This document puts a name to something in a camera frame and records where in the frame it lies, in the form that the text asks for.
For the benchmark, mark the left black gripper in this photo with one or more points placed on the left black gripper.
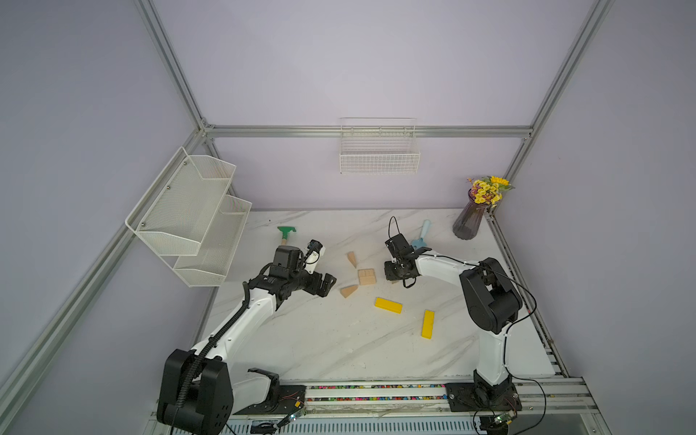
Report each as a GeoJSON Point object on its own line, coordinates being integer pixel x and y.
{"type": "Point", "coordinates": [314, 288]}

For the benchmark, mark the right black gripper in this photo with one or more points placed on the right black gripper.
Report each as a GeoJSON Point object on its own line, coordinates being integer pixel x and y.
{"type": "Point", "coordinates": [390, 275]}

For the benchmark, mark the wooden triangle block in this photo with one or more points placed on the wooden triangle block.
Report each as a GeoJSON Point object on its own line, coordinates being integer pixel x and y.
{"type": "Point", "coordinates": [352, 259]}
{"type": "Point", "coordinates": [348, 290]}

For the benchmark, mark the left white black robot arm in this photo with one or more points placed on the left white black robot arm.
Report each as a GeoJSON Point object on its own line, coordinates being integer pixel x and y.
{"type": "Point", "coordinates": [198, 393]}

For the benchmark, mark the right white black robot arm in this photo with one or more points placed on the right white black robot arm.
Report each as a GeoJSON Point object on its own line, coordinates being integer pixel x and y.
{"type": "Point", "coordinates": [492, 301]}

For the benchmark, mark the light blue toy fork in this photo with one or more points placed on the light blue toy fork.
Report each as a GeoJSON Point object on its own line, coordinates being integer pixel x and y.
{"type": "Point", "coordinates": [420, 241]}

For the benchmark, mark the yellow block flat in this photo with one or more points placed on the yellow block flat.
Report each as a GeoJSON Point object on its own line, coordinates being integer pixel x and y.
{"type": "Point", "coordinates": [388, 305]}

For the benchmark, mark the yellow block upright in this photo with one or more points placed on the yellow block upright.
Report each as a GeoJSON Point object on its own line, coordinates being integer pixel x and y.
{"type": "Point", "coordinates": [427, 324]}

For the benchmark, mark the dark glass vase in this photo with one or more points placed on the dark glass vase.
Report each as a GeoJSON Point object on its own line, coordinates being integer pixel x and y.
{"type": "Point", "coordinates": [467, 224]}

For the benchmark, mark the yellow artificial flowers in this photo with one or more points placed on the yellow artificial flowers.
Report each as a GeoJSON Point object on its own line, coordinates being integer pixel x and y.
{"type": "Point", "coordinates": [489, 191]}

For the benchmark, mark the white two-tier mesh shelf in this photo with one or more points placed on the white two-tier mesh shelf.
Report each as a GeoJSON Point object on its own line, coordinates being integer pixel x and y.
{"type": "Point", "coordinates": [190, 219]}

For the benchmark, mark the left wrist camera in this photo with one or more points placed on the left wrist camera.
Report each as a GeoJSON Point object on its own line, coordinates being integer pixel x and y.
{"type": "Point", "coordinates": [314, 252]}

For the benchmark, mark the green rake wooden handle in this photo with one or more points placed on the green rake wooden handle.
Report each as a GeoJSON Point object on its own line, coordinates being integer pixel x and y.
{"type": "Point", "coordinates": [285, 232]}

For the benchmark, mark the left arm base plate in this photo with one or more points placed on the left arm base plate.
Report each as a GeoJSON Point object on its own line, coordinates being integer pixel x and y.
{"type": "Point", "coordinates": [282, 400]}

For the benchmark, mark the white wire wall basket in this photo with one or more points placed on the white wire wall basket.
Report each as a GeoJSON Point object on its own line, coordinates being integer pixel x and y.
{"type": "Point", "coordinates": [378, 146]}

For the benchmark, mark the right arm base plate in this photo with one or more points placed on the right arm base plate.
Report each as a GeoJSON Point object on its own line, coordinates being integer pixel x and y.
{"type": "Point", "coordinates": [468, 396]}

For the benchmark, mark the aluminium front rail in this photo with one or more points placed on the aluminium front rail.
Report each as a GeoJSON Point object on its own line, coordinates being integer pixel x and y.
{"type": "Point", "coordinates": [549, 406]}

